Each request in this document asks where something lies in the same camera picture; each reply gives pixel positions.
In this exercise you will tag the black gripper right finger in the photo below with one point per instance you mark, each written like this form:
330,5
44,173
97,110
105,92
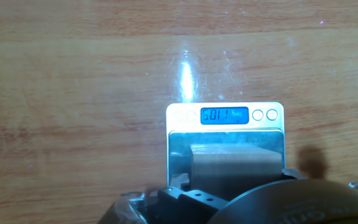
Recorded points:
292,174

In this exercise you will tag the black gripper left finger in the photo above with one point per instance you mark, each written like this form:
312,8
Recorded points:
185,208

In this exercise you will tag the pale wooden cube block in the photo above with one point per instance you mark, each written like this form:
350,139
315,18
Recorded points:
238,171

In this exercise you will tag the small silver digital scale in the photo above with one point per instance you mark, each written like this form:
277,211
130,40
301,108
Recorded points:
225,124

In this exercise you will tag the glossy wood-pattern mat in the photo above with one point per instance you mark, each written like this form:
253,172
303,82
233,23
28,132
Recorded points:
57,109

